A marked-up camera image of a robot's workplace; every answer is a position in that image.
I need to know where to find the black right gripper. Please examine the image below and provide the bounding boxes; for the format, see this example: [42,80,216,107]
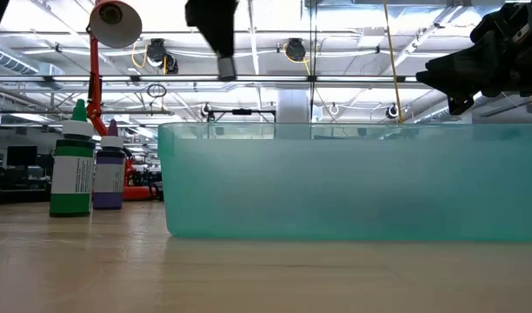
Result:
[416,2,526,115]

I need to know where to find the large purple food coloring bottle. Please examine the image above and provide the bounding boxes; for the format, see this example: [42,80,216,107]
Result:
[91,119,127,211]

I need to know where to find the large green food coloring bottle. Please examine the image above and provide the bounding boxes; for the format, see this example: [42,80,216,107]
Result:
[49,98,96,218]

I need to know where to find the long ceiling light bar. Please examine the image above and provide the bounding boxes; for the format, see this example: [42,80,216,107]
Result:
[0,74,417,83]

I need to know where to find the black metal rack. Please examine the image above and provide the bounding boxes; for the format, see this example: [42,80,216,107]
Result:
[209,108,277,125]

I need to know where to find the red desk lamp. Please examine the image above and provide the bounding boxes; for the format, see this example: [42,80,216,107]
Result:
[86,0,163,203]

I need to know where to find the teal translucent plastic bin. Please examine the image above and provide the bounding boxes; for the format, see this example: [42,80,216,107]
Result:
[157,123,532,243]

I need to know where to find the black computer monitor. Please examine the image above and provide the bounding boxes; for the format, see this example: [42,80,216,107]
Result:
[5,145,38,167]

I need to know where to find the black ceiling cable reel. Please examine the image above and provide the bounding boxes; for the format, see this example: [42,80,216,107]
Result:
[163,54,180,75]
[285,37,307,63]
[146,37,168,64]

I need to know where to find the yellow hanging cable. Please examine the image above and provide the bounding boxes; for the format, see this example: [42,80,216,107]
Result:
[381,0,405,125]

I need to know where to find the black hanging cable loop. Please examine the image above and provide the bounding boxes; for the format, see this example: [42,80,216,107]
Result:
[146,83,168,99]

